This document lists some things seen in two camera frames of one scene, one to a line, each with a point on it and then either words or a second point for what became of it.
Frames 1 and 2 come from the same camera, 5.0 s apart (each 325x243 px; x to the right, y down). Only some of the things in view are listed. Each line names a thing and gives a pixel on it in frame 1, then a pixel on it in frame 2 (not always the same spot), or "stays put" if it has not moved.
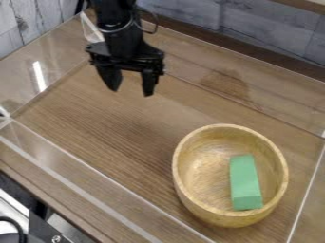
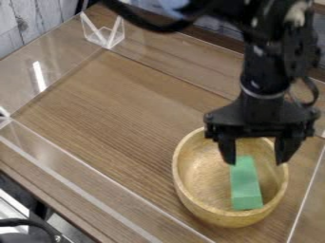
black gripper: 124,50 to 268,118
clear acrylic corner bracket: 92,35 stays put
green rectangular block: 246,196 stays put
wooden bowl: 200,174 stays put
